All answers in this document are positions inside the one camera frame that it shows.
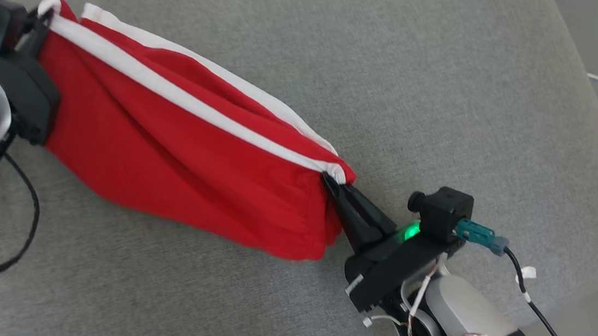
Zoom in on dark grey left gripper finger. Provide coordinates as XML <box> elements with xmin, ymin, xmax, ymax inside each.
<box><xmin>17</xmin><ymin>7</ymin><xmax>47</xmax><ymax>54</ymax></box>
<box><xmin>27</xmin><ymin>8</ymin><xmax>56</xmax><ymax>58</ymax></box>

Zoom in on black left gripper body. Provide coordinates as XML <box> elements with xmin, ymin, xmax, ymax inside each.
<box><xmin>0</xmin><ymin>47</ymin><xmax>65</xmax><ymax>147</ymax></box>

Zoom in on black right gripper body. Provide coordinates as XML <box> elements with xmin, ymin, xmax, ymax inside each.
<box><xmin>340</xmin><ymin>216</ymin><xmax>464</xmax><ymax>322</ymax></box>

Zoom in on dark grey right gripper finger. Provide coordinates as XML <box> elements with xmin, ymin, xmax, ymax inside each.
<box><xmin>316</xmin><ymin>174</ymin><xmax>387</xmax><ymax>256</ymax></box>
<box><xmin>335</xmin><ymin>185</ymin><xmax>402</xmax><ymax>244</ymax></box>

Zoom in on red shorts with white stripes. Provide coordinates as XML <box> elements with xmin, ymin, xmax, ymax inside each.
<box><xmin>17</xmin><ymin>0</ymin><xmax>372</xmax><ymax>267</ymax></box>

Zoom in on grey fabric sofa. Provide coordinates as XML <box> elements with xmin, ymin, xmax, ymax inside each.
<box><xmin>0</xmin><ymin>0</ymin><xmax>598</xmax><ymax>336</ymax></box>

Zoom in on teal right camera connector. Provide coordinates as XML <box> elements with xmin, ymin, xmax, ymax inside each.
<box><xmin>454</xmin><ymin>217</ymin><xmax>512</xmax><ymax>258</ymax></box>

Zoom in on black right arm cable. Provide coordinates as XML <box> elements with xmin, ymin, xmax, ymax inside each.
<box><xmin>496</xmin><ymin>247</ymin><xmax>598</xmax><ymax>336</ymax></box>

